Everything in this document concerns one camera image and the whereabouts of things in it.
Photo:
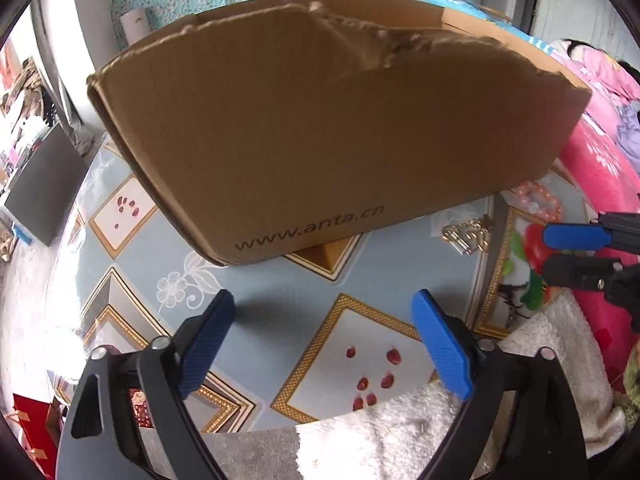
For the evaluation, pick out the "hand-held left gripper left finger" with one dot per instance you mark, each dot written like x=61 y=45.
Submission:
x=205 y=345

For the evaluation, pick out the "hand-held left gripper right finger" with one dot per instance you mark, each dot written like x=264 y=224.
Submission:
x=442 y=345

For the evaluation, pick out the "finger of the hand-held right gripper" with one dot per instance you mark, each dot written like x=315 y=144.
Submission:
x=575 y=236
x=575 y=270

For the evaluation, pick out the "brown cardboard box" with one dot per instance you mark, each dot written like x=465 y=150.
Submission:
x=325 y=150

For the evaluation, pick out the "pink floral blanket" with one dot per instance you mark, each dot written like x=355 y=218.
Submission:
x=600 y=170

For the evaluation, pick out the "fruit print tablecloth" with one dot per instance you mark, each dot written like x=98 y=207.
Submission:
x=280 y=290

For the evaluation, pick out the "cartoon print quilt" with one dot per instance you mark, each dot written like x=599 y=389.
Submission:
x=600 y=67

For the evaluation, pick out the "red gift bag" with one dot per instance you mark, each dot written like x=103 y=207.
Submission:
x=30 y=425

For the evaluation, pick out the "small blue container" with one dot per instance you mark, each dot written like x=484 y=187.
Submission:
x=22 y=236

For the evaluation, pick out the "dark grey cabinet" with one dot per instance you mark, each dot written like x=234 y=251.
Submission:
x=45 y=185

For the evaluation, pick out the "white paper roll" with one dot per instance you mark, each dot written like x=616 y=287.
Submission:
x=134 y=25

